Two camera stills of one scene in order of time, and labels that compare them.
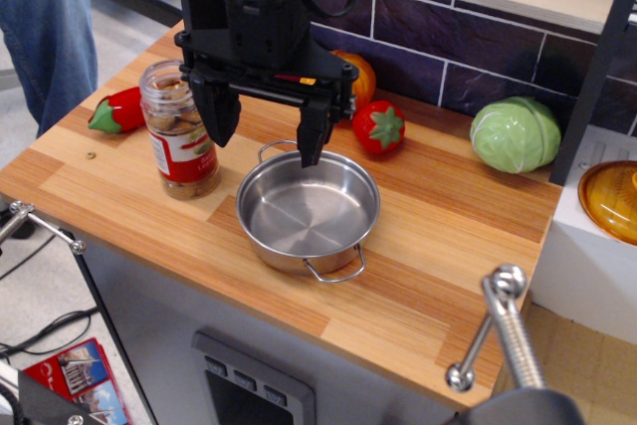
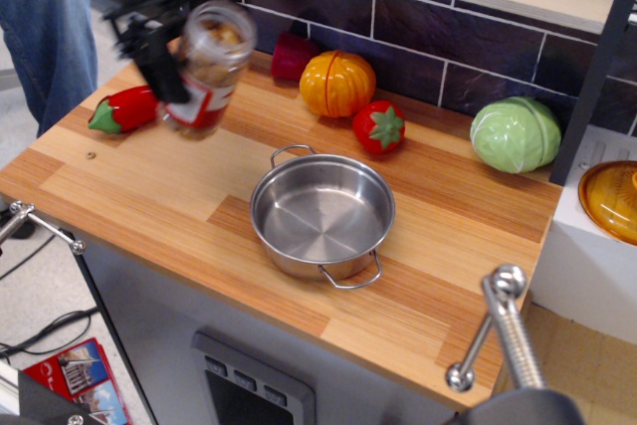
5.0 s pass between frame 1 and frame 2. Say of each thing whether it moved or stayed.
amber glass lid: stayed
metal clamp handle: stayed
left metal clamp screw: stayed
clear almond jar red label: moved
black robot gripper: moved
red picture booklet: stayed
